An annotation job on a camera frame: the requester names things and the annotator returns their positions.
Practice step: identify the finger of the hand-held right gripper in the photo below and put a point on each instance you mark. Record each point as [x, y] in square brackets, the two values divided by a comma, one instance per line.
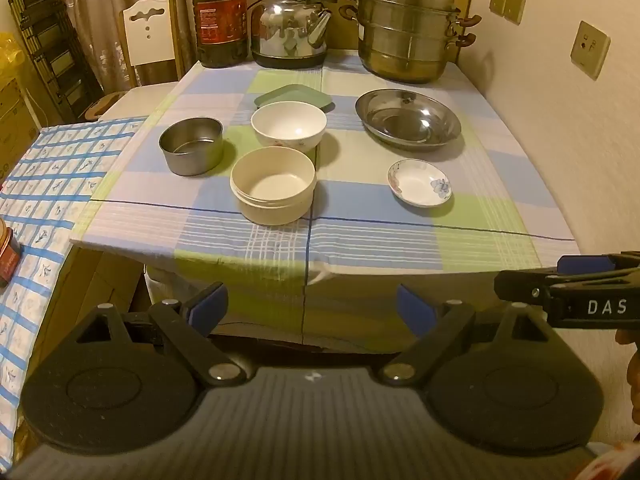
[585, 264]
[520, 287]

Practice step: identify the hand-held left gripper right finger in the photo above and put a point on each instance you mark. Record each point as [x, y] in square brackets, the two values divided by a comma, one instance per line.
[414, 306]

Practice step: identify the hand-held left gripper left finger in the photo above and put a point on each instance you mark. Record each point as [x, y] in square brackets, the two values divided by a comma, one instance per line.
[207, 306]

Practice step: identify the small floral saucer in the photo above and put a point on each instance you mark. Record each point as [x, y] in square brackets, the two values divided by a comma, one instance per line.
[415, 182]

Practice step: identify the cream ribbed plastic bowl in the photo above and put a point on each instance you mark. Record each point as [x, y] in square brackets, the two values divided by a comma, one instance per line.
[272, 187]

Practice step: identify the small steel bowl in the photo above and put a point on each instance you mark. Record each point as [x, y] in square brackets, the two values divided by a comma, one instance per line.
[190, 156]

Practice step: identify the steel basin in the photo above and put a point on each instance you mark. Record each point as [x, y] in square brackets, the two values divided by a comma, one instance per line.
[410, 120]

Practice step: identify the white ceramic bowl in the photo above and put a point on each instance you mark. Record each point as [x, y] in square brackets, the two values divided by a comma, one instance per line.
[287, 122]

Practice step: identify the green square plate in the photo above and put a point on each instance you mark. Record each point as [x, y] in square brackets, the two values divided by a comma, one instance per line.
[290, 93]

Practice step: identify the person's right hand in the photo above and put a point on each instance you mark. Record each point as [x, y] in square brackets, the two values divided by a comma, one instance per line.
[636, 390]

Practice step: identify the plaid tablecloth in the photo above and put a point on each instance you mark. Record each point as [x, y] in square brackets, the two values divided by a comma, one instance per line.
[350, 240]

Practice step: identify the red white patterned cloth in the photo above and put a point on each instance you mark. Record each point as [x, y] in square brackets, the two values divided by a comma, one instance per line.
[615, 462]

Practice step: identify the red label jar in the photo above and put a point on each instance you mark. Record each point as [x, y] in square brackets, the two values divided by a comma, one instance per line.
[9, 257]

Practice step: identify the blue white patterned cloth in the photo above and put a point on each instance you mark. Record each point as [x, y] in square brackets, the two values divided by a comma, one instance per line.
[50, 175]

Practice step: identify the brown wooden object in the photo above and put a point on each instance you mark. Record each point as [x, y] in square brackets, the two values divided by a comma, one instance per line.
[102, 104]

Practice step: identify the steel steamer pot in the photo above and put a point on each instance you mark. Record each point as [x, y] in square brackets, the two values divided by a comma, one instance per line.
[405, 40]

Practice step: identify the white wooden chair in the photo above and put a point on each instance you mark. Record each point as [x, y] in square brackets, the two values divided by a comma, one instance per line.
[150, 45]

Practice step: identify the cardboard box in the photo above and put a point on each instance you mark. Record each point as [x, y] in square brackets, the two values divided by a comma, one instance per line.
[12, 120]

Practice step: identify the cooking oil bottle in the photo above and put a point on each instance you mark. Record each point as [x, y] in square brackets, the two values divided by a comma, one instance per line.
[220, 20]

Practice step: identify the steel kettle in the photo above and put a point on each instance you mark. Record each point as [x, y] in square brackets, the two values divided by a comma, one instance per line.
[285, 30]

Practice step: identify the black folding cart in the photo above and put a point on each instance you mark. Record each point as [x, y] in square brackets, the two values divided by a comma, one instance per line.
[50, 50]

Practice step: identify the yellow plastic bag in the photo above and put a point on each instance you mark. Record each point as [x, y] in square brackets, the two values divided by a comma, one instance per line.
[10, 55]

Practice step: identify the patterned curtain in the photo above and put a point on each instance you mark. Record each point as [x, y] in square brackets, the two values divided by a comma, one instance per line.
[100, 0]

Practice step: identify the beige wall socket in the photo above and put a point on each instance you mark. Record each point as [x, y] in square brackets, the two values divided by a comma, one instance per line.
[590, 49]

